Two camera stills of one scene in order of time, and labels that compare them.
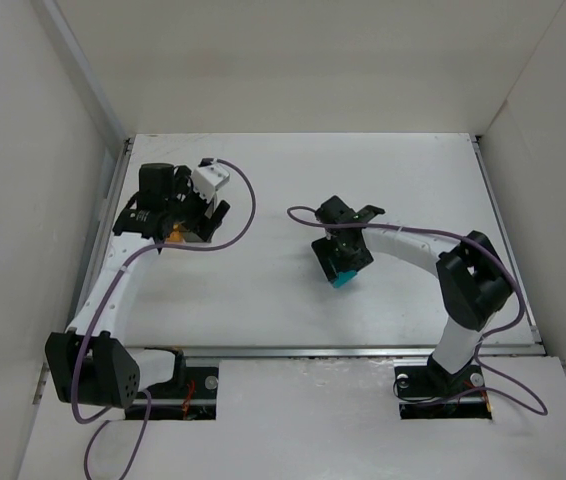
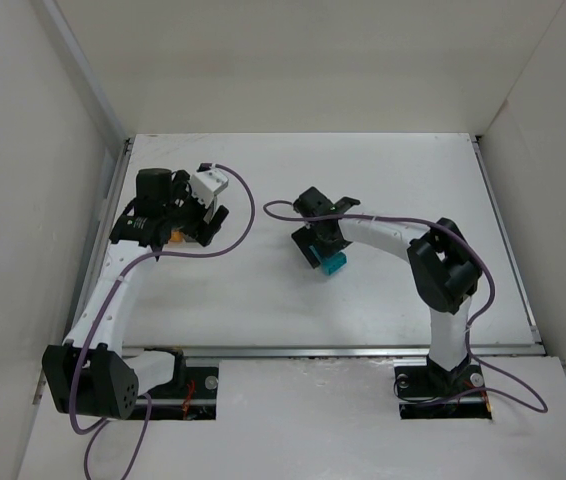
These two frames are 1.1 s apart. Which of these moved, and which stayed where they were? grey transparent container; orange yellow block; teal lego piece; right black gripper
Moved: right black gripper; teal lego piece
Stayed: grey transparent container; orange yellow block
